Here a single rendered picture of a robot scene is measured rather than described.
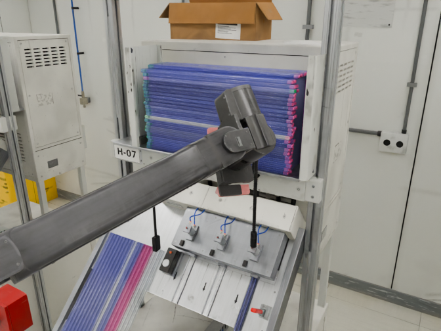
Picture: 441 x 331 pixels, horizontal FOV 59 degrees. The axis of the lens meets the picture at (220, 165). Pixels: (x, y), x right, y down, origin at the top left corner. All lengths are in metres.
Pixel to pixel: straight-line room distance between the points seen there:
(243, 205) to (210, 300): 0.30
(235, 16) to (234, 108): 0.83
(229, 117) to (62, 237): 0.33
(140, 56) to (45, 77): 0.91
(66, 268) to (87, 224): 2.03
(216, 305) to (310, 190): 0.43
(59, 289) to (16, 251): 2.10
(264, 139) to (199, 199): 0.64
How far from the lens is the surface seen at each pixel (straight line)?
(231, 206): 1.21
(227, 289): 1.23
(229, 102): 0.67
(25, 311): 1.83
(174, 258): 1.27
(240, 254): 1.17
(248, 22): 1.45
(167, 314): 1.80
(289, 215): 1.15
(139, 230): 1.43
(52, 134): 2.23
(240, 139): 0.62
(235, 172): 0.75
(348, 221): 2.81
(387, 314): 2.93
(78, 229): 0.51
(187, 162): 0.58
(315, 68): 0.99
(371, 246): 2.85
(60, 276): 2.52
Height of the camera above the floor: 1.79
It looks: 20 degrees down
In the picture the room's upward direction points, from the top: straight up
